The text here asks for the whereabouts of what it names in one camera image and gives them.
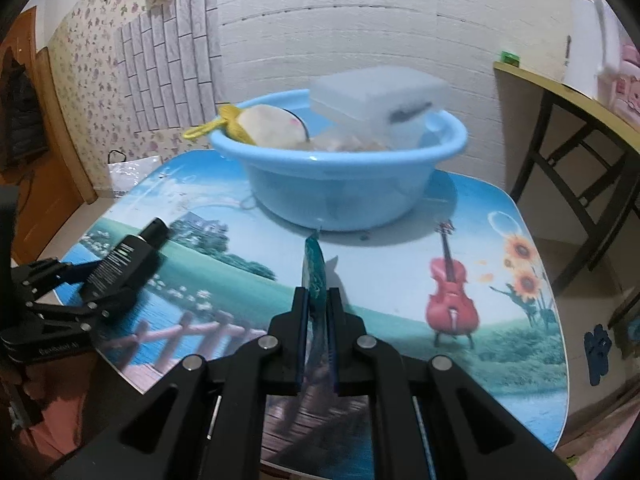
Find clear toothpick box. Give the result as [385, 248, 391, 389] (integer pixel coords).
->
[308, 127, 387, 153]

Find white electric kettle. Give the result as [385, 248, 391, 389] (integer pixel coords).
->
[563, 0, 620, 103]

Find blue plastic basin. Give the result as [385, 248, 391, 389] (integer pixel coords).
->
[210, 89, 468, 232]

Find pink piggy appliance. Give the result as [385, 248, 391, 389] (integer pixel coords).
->
[599, 42, 640, 130]

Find teal snack packet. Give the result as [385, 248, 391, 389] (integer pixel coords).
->
[302, 231, 329, 392]

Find dark hanging jacket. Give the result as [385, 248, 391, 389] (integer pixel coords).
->
[1, 47, 49, 170]

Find black cosmetic tube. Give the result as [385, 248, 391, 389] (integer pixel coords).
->
[79, 218, 169, 308]

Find white plastic shopping bag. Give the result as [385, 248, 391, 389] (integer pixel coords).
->
[106, 150, 162, 198]

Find white rabbit plush yellow scarf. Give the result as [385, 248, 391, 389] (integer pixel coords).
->
[182, 104, 309, 148]

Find small green box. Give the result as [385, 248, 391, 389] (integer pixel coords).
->
[500, 51, 520, 67]

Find translucent white plastic box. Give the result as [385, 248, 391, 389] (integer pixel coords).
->
[309, 65, 450, 132]

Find wooden side table black legs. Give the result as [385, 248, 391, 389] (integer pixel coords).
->
[494, 62, 639, 294]

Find brown wooden door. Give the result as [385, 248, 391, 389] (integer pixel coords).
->
[1, 8, 98, 263]

